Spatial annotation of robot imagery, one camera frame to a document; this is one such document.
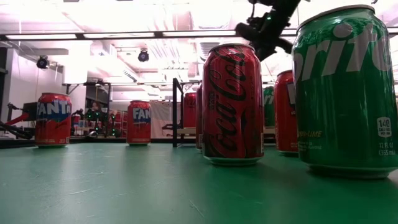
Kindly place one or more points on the black monitor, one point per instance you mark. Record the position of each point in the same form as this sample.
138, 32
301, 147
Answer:
29, 112

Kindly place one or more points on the red Fanta strawberry can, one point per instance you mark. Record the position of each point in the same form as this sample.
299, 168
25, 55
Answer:
53, 124
139, 127
284, 118

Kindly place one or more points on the red storage bins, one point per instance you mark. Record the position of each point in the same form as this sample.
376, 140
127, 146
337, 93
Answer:
119, 123

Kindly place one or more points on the black ceiling camera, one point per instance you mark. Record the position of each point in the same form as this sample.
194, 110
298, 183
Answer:
143, 56
42, 62

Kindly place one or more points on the background robot arms green lights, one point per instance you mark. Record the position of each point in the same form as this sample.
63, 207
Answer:
93, 119

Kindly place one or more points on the black metal rack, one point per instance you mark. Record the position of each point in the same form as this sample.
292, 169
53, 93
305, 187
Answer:
109, 93

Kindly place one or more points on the wooden shelf black frame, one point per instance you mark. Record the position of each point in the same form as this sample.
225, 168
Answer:
186, 131

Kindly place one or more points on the person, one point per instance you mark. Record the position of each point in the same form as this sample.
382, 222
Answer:
95, 107

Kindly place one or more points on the white cloth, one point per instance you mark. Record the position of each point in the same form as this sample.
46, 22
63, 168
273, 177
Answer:
161, 115

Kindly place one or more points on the red and black equipment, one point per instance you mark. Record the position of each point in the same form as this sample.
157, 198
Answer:
12, 123

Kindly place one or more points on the green Sprite can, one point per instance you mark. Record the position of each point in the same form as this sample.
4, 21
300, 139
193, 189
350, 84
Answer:
269, 112
345, 102

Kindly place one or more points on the red Coca-Cola Zero can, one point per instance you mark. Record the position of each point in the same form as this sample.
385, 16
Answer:
231, 102
199, 118

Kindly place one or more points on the green table mat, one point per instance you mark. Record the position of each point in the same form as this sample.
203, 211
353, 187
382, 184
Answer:
199, 199

